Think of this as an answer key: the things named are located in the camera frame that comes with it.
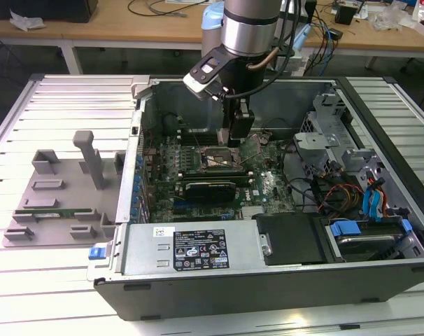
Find metal CPU socket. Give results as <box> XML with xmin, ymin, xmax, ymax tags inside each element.
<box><xmin>197</xmin><ymin>144</ymin><xmax>243</xmax><ymax>172</ymax></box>

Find black RAM slot bank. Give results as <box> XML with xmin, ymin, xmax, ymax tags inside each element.
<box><xmin>176</xmin><ymin>125</ymin><xmax>244</xmax><ymax>147</ymax></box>
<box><xmin>178</xmin><ymin>169</ymin><xmax>254</xmax><ymax>187</ymax></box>

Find silver metal drive cage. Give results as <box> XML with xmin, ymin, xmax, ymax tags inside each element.
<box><xmin>292</xmin><ymin>92</ymin><xmax>381</xmax><ymax>179</ymax></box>

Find green motherboard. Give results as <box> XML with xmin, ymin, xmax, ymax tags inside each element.
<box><xmin>136</xmin><ymin>131</ymin><xmax>299</xmax><ymax>224</ymax></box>

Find black graphics card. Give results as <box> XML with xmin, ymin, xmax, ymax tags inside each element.
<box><xmin>181</xmin><ymin>179</ymin><xmax>238</xmax><ymax>204</ymax></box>

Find small black box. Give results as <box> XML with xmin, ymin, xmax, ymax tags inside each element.
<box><xmin>334</xmin><ymin>3</ymin><xmax>355</xmax><ymax>25</ymax></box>

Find clear plastic bags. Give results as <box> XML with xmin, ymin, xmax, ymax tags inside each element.
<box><xmin>371</xmin><ymin>3</ymin><xmax>414</xmax><ymax>32</ymax></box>

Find black plastic shroud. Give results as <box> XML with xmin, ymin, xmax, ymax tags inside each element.
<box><xmin>252</xmin><ymin>212</ymin><xmax>330</xmax><ymax>266</ymax></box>

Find hard disk in blue carrier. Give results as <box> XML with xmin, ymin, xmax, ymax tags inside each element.
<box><xmin>324</xmin><ymin>219</ymin><xmax>414</xmax><ymax>263</ymax></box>

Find silver power supply with label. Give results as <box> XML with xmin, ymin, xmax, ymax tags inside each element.
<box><xmin>122</xmin><ymin>223</ymin><xmax>273</xmax><ymax>276</ymax></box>

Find grey plastic parts rack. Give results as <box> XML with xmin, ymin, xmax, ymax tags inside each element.
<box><xmin>1</xmin><ymin>129</ymin><xmax>127</xmax><ymax>249</ymax></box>

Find large black box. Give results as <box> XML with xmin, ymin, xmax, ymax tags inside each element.
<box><xmin>0</xmin><ymin>0</ymin><xmax>99</xmax><ymax>22</ymax></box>

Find green RAM stick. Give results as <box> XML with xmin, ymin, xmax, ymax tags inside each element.
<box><xmin>14</xmin><ymin>208</ymin><xmax>94</xmax><ymax>216</ymax></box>

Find black and silver PC case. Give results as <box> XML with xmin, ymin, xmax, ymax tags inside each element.
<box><xmin>87</xmin><ymin>74</ymin><xmax>424</xmax><ymax>322</ymax></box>

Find crumpled clear plastic wrap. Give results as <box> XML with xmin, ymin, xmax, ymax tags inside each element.
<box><xmin>8</xmin><ymin>9</ymin><xmax>47</xmax><ymax>32</ymax></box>

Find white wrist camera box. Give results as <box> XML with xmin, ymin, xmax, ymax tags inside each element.
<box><xmin>183</xmin><ymin>48</ymin><xmax>227</xmax><ymax>102</ymax></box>

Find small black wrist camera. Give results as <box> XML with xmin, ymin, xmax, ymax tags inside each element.
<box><xmin>232</xmin><ymin>111</ymin><xmax>254</xmax><ymax>140</ymax></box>

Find black camera cable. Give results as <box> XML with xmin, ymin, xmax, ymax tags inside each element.
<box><xmin>225</xmin><ymin>0</ymin><xmax>302</xmax><ymax>99</ymax></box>

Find black wire bundle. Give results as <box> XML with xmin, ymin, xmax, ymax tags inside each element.
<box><xmin>283</xmin><ymin>139</ymin><xmax>325</xmax><ymax>213</ymax></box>

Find orange and red wire bundle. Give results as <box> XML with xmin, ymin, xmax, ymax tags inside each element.
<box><xmin>322</xmin><ymin>184</ymin><xmax>362</xmax><ymax>211</ymax></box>

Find blue flat wire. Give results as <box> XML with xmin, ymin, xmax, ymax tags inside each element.
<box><xmin>372</xmin><ymin>178</ymin><xmax>387</xmax><ymax>223</ymax></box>
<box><xmin>362</xmin><ymin>178</ymin><xmax>376</xmax><ymax>223</ymax></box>

